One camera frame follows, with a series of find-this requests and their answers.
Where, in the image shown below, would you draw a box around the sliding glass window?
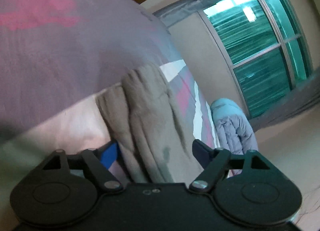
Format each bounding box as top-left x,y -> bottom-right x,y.
197,0 -> 315,119

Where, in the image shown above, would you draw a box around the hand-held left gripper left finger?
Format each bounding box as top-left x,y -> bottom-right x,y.
41,140 -> 124,193

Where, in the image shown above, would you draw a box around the grey pants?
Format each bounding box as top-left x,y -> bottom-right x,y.
96,64 -> 208,184

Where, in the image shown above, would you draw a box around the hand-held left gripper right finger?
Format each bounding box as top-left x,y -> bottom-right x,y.
189,139 -> 272,193

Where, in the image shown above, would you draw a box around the folded light blue duvet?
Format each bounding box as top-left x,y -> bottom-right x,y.
210,98 -> 259,178

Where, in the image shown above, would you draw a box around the striped pink grey bed sheet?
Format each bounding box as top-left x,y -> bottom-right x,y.
0,0 -> 222,189

